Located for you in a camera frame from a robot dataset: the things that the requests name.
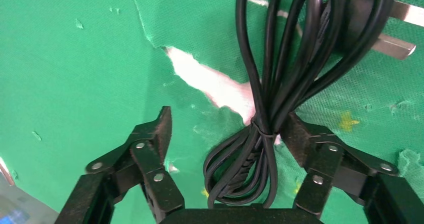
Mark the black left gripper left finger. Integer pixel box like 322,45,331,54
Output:
54,105,186,224

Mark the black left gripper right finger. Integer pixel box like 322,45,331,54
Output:
281,112,424,224

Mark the thick black power cable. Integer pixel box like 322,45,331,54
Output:
202,0,417,209

